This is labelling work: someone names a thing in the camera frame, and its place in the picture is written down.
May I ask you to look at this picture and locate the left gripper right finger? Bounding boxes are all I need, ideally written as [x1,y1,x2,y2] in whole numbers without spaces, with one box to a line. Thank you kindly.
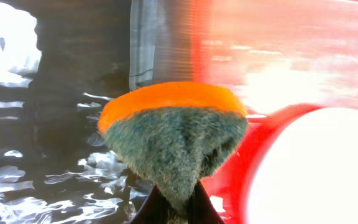
[187,180,225,224]

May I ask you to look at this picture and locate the black water tray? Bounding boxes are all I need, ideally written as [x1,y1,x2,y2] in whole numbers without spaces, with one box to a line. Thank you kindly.
[0,1,191,223]

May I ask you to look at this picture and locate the light blue plate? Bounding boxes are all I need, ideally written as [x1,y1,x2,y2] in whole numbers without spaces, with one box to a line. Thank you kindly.
[244,108,358,224]

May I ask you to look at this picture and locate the red serving tray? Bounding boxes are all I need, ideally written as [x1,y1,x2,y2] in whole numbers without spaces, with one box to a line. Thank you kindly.
[196,1,358,223]

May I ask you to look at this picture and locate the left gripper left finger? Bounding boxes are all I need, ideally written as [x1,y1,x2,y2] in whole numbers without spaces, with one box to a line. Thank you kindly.
[129,185,170,224]

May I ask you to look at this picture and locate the orange green sponge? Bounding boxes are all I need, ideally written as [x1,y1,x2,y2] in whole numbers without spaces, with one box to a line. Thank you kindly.
[98,82,248,223]

